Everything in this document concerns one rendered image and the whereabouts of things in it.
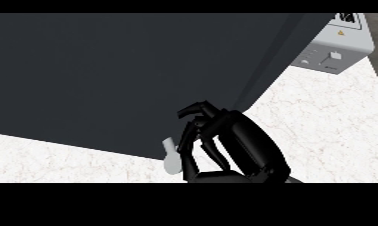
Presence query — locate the pale water bottle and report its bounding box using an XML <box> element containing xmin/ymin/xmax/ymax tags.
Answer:
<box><xmin>161</xmin><ymin>137</ymin><xmax>184</xmax><ymax>175</ymax></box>

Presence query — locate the dark grey cabinet door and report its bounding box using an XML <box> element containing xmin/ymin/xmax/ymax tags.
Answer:
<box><xmin>0</xmin><ymin>12</ymin><xmax>337</xmax><ymax>162</ymax></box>

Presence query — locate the pale grey toaster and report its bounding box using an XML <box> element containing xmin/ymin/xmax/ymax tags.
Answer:
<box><xmin>289</xmin><ymin>12</ymin><xmax>376</xmax><ymax>76</ymax></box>

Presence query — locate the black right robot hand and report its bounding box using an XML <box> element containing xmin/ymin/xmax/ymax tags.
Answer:
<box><xmin>176</xmin><ymin>100</ymin><xmax>292</xmax><ymax>184</ymax></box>

